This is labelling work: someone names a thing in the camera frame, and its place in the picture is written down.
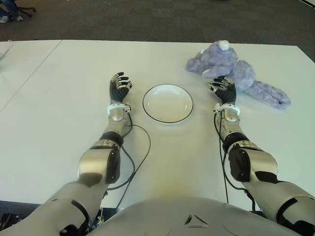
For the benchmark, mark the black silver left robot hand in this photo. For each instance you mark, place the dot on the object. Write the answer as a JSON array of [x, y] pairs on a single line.
[[118, 91]]

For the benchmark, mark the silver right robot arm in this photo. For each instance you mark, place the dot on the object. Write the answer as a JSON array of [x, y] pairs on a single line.
[[261, 162]]

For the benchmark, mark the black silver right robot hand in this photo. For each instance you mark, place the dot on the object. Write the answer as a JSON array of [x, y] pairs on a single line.
[[227, 94]]

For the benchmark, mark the person in blue jeans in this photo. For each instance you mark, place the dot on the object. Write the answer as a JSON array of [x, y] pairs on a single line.
[[12, 7]]

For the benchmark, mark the purple plush bunny doll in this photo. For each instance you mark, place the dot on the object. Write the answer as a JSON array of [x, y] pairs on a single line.
[[221, 59]]

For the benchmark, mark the grey robot torso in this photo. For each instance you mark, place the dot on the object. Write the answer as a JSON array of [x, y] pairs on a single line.
[[192, 216]]

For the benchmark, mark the black office chair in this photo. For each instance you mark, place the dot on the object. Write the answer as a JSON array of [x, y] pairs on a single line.
[[25, 9]]

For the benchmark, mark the white plate with black rim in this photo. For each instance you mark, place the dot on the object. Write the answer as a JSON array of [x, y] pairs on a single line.
[[167, 103]]

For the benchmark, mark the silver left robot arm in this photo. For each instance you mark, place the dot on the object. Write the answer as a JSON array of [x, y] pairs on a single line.
[[98, 159]]

